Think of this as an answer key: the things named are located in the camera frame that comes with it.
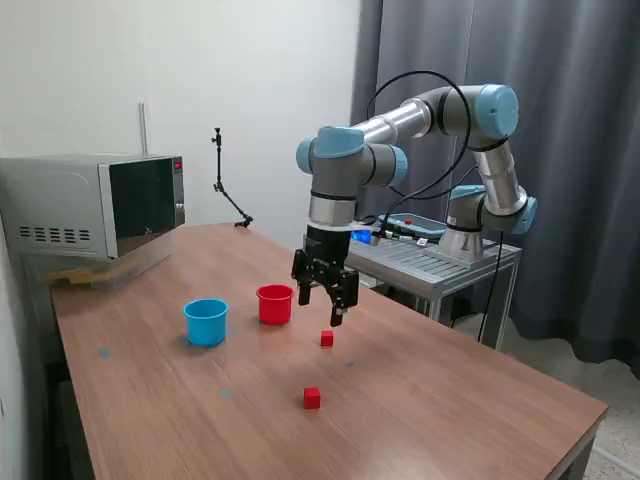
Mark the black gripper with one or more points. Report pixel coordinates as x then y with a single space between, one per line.
327 250

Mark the red cube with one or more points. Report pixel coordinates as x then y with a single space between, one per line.
311 399
327 339

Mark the silver blue UR5e robot arm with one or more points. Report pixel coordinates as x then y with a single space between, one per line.
400 120

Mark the red plastic cup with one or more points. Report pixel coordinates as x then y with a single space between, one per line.
274 310

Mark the grey metal robot stand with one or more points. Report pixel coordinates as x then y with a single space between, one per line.
425 260

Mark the blue teach pendant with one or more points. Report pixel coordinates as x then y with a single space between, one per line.
425 227

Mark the blue plastic cup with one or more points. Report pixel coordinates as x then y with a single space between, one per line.
205 325

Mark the white vertical pole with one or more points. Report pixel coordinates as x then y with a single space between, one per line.
143 130

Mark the wooden board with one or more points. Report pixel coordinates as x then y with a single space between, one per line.
75 277

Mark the grey curtain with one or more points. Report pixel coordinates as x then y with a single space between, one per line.
590 200

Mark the silver microwave oven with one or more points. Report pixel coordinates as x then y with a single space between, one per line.
60 200

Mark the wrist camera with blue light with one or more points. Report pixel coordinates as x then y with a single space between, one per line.
372 237

